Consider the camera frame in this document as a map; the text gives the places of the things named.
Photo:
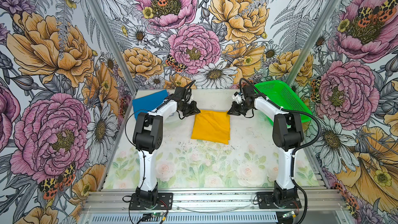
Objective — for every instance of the folded blue t shirt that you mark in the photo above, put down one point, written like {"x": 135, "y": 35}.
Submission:
{"x": 148, "y": 103}

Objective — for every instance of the green circuit board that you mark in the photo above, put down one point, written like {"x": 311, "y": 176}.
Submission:
{"x": 154, "y": 215}

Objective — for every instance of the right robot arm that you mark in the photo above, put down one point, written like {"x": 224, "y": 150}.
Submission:
{"x": 287, "y": 135}

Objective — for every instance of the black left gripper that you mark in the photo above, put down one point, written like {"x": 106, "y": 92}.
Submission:
{"x": 192, "y": 111}

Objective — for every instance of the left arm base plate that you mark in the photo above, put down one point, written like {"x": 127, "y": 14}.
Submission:
{"x": 157, "y": 201}

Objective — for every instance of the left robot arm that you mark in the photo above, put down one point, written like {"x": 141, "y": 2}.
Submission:
{"x": 148, "y": 136}

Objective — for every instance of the green plastic basket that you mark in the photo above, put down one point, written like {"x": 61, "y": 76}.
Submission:
{"x": 280, "y": 97}

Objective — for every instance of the aluminium front frame rail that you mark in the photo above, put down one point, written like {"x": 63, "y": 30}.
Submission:
{"x": 212, "y": 200}

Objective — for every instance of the aluminium corner post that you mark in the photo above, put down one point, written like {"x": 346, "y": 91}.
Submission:
{"x": 101, "y": 19}
{"x": 314, "y": 34}

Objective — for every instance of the yellow t shirt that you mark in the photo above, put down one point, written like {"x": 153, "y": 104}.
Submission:
{"x": 212, "y": 126}

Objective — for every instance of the aluminium left corner post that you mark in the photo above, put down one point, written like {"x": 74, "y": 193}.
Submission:
{"x": 101, "y": 19}

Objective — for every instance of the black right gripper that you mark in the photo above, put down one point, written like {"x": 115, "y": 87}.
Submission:
{"x": 235, "y": 110}

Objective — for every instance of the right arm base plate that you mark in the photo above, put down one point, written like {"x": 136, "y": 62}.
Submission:
{"x": 269, "y": 200}

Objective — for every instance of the aluminium right corner post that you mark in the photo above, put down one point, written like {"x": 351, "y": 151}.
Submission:
{"x": 314, "y": 34}

